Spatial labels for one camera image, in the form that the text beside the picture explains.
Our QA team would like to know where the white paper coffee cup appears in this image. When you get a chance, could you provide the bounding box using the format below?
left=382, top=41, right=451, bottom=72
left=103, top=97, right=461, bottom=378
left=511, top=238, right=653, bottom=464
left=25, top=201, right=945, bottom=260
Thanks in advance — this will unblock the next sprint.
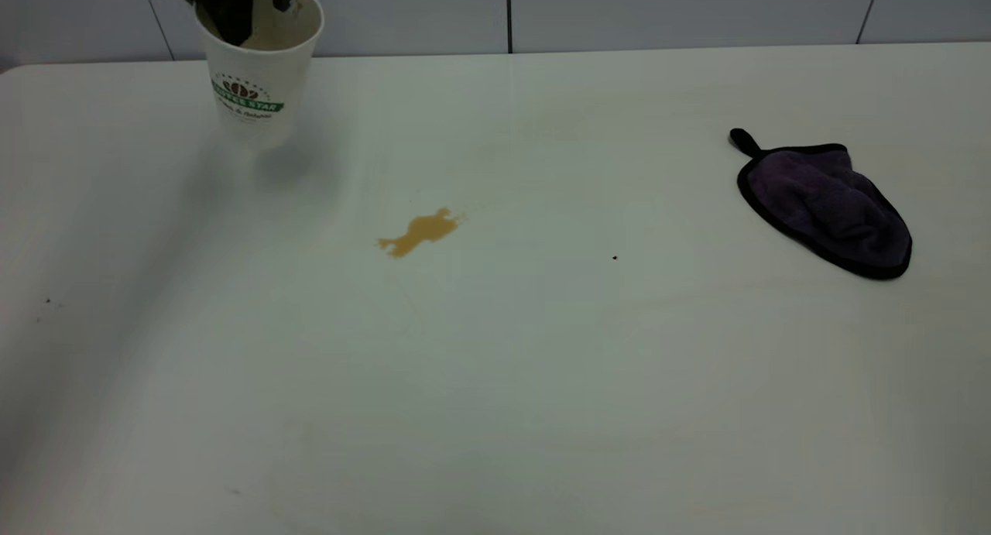
left=194, top=0, right=325, bottom=150

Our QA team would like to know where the purple cloth with black trim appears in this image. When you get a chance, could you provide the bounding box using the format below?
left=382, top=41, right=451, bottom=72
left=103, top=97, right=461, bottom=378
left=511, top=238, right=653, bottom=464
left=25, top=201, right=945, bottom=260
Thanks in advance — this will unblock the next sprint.
left=729, top=129, right=913, bottom=280

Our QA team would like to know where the brown coffee spill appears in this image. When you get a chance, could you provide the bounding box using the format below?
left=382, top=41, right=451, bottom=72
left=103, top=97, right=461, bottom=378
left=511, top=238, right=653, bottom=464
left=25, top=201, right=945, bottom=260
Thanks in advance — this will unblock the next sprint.
left=376, top=207, right=465, bottom=259

